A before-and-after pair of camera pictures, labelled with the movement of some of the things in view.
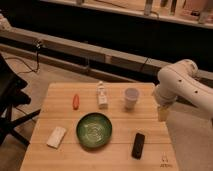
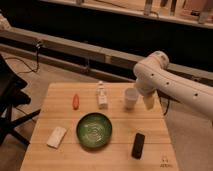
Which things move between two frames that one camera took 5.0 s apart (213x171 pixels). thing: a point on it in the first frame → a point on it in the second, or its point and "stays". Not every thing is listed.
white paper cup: (131, 95) stays
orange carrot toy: (76, 102) stays
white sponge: (56, 137) stays
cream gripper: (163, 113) → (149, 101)
